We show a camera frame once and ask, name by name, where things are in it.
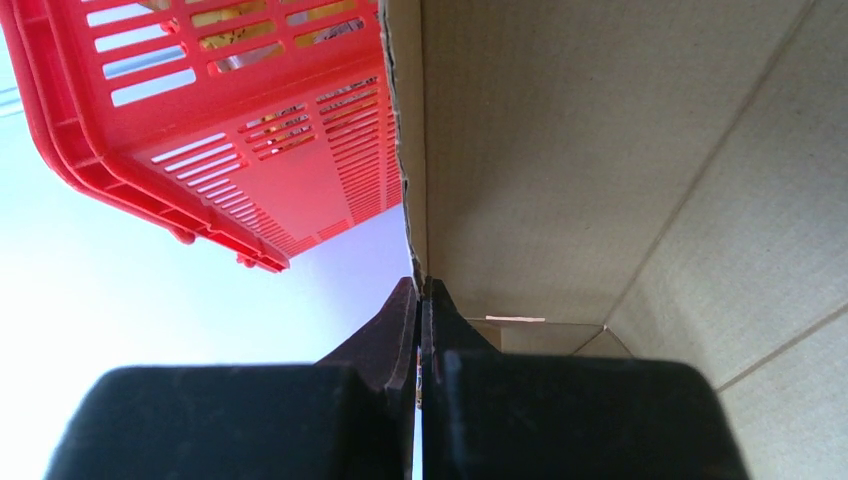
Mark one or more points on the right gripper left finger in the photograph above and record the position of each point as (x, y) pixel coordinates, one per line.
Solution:
(349, 415)

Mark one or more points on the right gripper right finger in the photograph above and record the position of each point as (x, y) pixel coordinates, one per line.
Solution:
(493, 415)

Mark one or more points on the brown cardboard box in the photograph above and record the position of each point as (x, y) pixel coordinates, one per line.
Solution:
(665, 179)

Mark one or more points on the red plastic shopping basket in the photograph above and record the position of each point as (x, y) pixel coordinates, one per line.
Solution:
(266, 127)

